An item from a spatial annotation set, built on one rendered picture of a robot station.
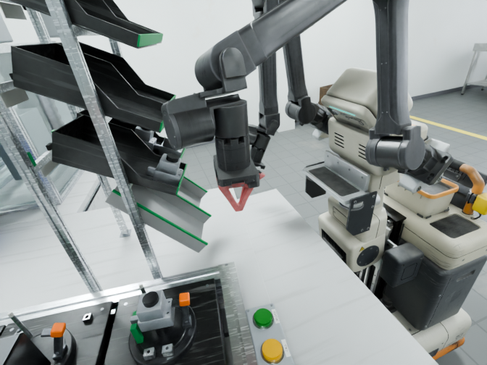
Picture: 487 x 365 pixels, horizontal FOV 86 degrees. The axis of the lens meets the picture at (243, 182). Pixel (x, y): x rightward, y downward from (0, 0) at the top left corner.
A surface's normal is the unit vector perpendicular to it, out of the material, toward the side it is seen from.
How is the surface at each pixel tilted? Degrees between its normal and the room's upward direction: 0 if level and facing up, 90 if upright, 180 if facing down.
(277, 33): 77
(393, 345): 0
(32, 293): 0
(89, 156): 90
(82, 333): 0
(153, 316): 90
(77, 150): 90
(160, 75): 90
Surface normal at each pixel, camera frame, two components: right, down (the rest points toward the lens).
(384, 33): -0.86, 0.28
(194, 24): 0.33, 0.46
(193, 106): 0.47, 0.17
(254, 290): -0.09, -0.86
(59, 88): 0.03, 0.51
